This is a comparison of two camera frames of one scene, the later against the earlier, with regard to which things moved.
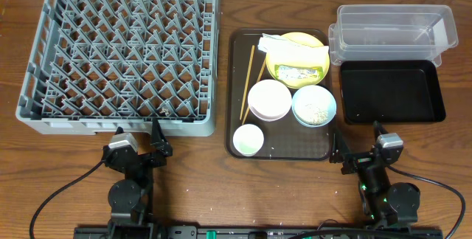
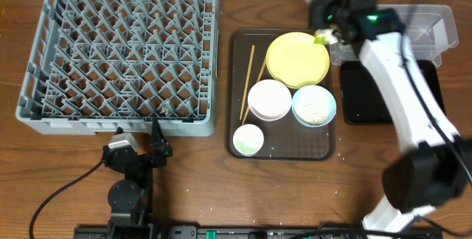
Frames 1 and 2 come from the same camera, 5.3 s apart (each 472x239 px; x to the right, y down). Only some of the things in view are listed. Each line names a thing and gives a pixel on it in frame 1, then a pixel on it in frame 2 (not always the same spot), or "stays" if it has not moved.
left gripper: x=144 y=157 stays
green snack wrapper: x=297 y=72 → x=324 y=36
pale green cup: x=248 y=139 stays
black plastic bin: x=391 y=91 stays
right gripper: x=357 y=161 → x=321 y=5
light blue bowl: x=314 y=105 stays
